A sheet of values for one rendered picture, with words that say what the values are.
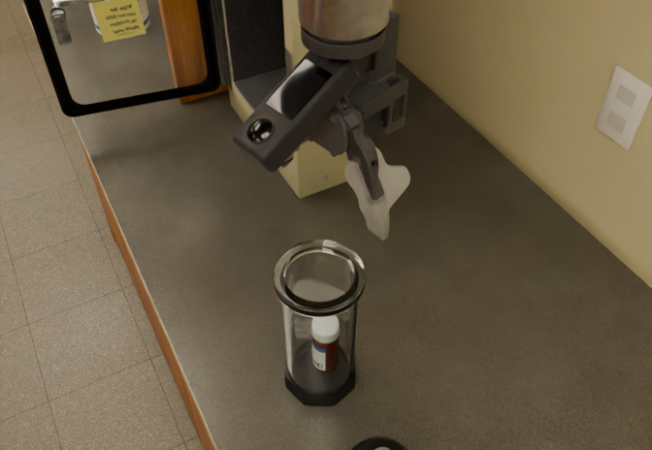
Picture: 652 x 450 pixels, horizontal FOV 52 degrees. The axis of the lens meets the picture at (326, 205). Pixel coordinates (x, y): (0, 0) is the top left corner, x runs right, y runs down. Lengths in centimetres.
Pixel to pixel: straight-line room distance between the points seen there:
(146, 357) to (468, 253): 129
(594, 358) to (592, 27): 50
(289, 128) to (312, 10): 9
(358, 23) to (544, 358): 64
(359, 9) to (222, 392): 60
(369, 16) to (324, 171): 66
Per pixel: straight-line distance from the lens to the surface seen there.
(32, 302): 242
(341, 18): 53
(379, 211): 62
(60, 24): 125
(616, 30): 110
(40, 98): 329
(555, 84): 121
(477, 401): 97
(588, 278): 115
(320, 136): 62
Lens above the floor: 177
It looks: 45 degrees down
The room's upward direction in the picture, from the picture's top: straight up
